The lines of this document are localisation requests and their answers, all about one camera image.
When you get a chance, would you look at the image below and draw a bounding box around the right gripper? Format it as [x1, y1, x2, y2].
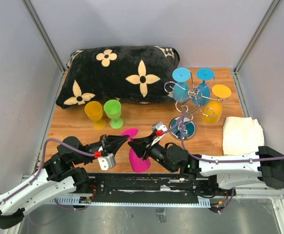
[128, 132, 175, 173]

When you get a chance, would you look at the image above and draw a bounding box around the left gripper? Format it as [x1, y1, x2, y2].
[73, 134, 130, 164]

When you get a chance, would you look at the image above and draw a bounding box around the magenta plastic goblet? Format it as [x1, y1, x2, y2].
[121, 128, 151, 173]

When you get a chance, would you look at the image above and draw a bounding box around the green plastic goblet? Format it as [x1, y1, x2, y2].
[103, 99, 123, 129]

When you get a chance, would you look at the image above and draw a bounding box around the chrome wine glass rack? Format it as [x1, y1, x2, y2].
[164, 73, 217, 140]

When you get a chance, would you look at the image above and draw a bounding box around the yellow plastic goblet front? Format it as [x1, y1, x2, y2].
[202, 84, 232, 124]

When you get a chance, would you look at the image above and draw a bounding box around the yellow plastic goblet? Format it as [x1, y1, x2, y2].
[84, 101, 106, 130]
[202, 84, 232, 124]

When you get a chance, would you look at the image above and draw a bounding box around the blue plastic goblet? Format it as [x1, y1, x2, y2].
[192, 68, 215, 106]
[172, 67, 191, 102]

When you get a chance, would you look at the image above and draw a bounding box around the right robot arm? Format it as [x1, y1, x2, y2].
[128, 134, 284, 195]

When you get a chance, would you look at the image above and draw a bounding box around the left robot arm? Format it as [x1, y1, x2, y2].
[0, 135, 129, 230]

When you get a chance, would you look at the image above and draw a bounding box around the yellow plastic goblet rear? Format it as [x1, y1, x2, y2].
[84, 101, 106, 130]

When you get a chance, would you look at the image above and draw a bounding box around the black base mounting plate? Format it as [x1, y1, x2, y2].
[73, 173, 236, 207]

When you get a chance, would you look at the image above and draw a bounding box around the black floral plush pillow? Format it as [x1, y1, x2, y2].
[56, 45, 180, 109]

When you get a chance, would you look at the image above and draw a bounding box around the white folded cloth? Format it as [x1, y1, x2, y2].
[223, 117, 264, 156]

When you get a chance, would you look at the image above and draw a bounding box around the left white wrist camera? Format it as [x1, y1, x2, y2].
[94, 151, 116, 171]

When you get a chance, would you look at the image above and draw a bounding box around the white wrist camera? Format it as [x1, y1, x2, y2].
[94, 151, 116, 171]
[150, 121, 167, 146]

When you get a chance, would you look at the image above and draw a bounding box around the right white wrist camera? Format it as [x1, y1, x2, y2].
[150, 121, 167, 146]

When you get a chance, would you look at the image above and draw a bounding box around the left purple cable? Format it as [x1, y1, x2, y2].
[0, 137, 101, 225]

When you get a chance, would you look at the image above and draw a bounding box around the left aluminium frame post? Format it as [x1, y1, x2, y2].
[21, 0, 65, 73]

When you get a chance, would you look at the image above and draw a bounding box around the aluminium frame post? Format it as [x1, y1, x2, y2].
[234, 0, 283, 73]
[21, 0, 65, 73]

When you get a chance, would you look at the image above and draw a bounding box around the right aluminium frame post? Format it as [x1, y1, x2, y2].
[234, 0, 283, 73]

